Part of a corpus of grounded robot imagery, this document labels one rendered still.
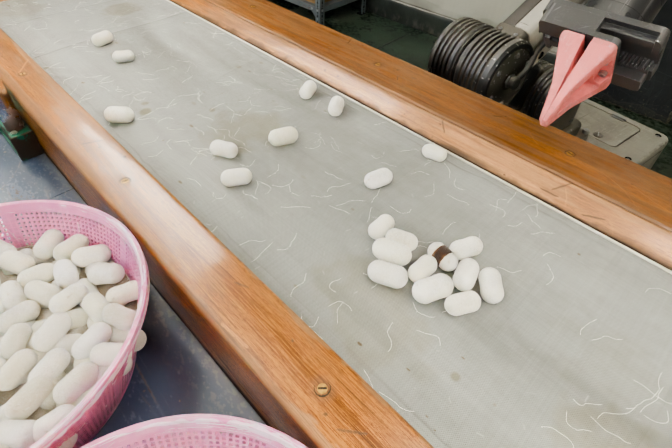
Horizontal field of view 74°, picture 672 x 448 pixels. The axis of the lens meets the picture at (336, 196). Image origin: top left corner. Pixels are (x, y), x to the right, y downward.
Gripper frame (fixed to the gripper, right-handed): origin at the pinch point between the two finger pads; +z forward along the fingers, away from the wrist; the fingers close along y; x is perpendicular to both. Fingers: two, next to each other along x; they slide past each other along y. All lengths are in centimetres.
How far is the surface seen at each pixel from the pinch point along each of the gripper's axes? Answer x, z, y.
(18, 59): -12, 27, -66
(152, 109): -3.7, 21.8, -44.2
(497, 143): 10.8, 1.3, -5.9
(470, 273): -0.8, 16.1, 2.4
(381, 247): -3.1, 18.7, -5.0
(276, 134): -0.5, 15.2, -25.8
